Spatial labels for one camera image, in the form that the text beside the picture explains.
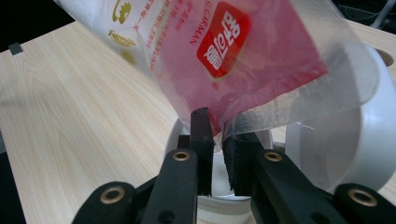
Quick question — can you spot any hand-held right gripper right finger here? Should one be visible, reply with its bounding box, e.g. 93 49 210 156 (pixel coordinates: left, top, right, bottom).
221 132 347 224

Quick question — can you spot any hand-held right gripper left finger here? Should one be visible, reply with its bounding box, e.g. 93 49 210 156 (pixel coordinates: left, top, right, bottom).
140 106 217 224

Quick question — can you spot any white lidded jug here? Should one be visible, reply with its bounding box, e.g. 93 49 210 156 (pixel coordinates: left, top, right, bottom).
163 41 396 217

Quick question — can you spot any pink plastic pouch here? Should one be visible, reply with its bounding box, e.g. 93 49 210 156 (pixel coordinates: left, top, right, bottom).
53 0 379 147

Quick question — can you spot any round table grommet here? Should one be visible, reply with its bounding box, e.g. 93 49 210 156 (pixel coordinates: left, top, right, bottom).
375 48 395 68

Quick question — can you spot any white desk leg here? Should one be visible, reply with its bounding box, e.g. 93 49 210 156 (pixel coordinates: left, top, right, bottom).
369 0 396 31

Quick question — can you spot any grey tape strip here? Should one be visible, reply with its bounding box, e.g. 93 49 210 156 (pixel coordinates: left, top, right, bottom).
7 41 24 57

